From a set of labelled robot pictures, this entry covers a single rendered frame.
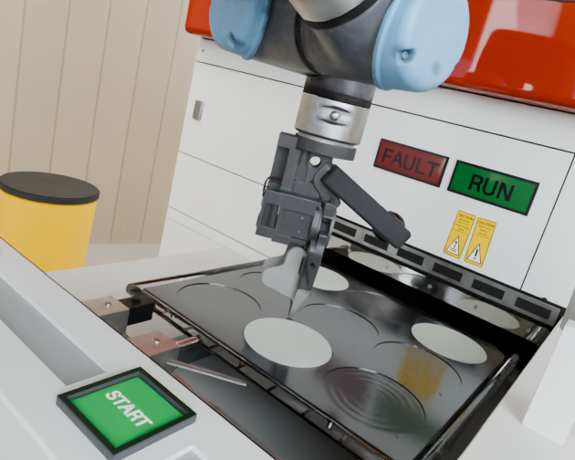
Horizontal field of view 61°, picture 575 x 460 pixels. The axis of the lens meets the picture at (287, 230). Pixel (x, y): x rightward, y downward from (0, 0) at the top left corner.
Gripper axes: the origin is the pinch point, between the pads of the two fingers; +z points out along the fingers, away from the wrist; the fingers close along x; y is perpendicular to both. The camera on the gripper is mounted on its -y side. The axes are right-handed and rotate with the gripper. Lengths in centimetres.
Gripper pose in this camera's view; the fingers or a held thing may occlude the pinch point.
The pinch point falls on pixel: (298, 307)
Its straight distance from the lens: 60.0
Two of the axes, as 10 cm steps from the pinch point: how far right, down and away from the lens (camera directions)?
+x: -0.3, 2.6, -9.6
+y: -9.7, -2.4, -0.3
